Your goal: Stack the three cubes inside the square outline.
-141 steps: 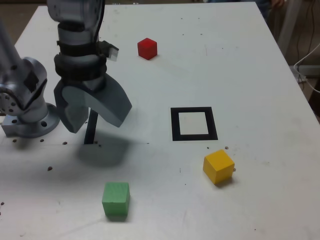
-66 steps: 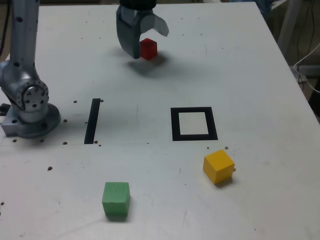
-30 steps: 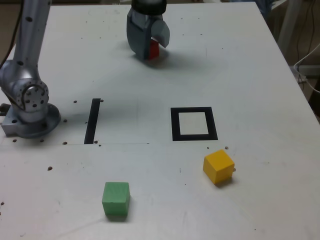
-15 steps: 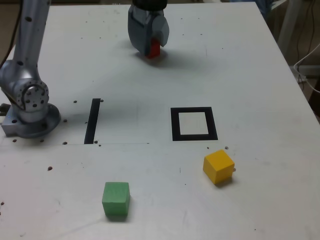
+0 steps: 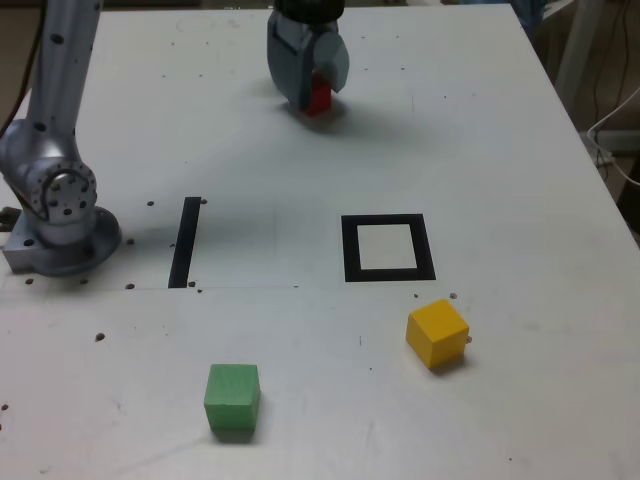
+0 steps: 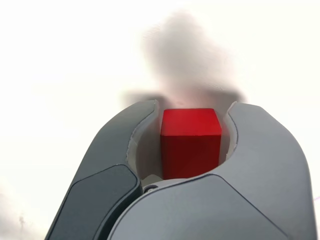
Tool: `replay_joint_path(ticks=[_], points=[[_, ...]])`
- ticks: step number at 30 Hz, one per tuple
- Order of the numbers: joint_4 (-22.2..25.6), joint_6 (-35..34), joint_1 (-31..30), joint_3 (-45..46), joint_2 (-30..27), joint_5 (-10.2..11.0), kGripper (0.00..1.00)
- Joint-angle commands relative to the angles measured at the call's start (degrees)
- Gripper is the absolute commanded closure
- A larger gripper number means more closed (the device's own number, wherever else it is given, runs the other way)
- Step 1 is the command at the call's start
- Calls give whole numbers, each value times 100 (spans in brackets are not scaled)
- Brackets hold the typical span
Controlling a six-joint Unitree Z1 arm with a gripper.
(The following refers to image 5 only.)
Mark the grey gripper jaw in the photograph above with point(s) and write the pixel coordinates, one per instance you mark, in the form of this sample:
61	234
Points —
334	57
290	65

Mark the red cube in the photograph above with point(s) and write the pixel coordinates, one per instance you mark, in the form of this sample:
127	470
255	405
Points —
321	100

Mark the yellow cube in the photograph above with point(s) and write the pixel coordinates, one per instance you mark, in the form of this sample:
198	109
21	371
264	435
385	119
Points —
435	335

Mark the green cube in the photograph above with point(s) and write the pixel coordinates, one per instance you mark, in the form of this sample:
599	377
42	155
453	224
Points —
230	400

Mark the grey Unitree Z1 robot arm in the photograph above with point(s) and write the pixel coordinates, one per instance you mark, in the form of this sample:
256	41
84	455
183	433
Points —
55	100

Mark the black tape square outline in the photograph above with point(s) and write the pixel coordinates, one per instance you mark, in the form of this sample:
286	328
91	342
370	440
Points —
349	250

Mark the black tape strip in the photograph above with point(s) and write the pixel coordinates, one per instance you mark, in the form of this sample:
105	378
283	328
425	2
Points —
184	240

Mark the white flat box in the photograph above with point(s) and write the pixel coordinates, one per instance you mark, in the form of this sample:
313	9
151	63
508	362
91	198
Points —
620	142

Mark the light grey metal frame leg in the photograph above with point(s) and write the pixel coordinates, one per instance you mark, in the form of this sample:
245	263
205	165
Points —
572	45

